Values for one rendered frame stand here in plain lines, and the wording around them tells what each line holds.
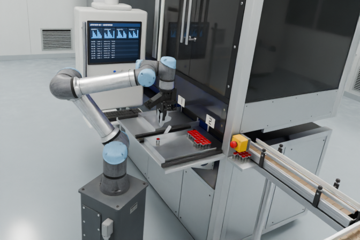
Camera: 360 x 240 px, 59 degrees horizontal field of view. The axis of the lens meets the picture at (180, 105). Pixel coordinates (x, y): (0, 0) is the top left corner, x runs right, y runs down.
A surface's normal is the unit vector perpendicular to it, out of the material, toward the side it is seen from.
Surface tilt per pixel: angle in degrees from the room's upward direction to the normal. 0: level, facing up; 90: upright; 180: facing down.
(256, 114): 90
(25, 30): 90
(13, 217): 0
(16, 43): 90
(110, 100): 90
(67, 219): 0
